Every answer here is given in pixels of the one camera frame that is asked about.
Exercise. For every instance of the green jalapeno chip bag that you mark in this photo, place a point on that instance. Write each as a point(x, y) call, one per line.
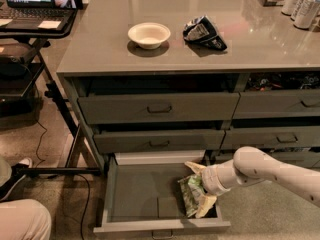
point(192, 190)

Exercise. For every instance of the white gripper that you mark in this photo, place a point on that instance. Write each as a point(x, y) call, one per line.
point(210, 180)

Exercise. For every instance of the white can middle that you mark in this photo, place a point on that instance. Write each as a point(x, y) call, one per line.
point(299, 4)

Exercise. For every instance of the white can right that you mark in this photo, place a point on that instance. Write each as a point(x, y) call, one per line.
point(307, 12)

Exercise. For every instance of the black smartphone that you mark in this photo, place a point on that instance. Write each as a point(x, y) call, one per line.
point(68, 4)

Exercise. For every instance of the black laptop stand cart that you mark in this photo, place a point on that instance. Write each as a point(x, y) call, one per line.
point(26, 54)

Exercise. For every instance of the open bottom left drawer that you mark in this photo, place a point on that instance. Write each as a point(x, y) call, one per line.
point(143, 199)

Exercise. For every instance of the open black laptop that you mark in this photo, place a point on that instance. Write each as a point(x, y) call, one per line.
point(26, 15)

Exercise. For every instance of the middle right grey drawer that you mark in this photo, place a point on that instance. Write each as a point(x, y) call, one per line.
point(273, 133)

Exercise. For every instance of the black white shoe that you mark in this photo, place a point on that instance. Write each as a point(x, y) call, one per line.
point(11, 175)

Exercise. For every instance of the black blue chip bag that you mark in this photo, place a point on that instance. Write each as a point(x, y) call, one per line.
point(202, 31)

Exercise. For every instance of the person's beige trouser leg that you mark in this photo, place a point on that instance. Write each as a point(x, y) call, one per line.
point(24, 219)

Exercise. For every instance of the middle left grey drawer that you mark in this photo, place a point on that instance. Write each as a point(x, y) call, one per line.
point(149, 137)

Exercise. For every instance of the white sticky note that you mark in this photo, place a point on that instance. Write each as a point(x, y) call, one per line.
point(49, 24)

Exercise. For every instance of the white paper bowl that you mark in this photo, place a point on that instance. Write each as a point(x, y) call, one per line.
point(149, 35)

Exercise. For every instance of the top left grey drawer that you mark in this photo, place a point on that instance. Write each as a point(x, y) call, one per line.
point(145, 99)

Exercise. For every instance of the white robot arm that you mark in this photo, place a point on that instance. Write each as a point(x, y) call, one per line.
point(249, 166)

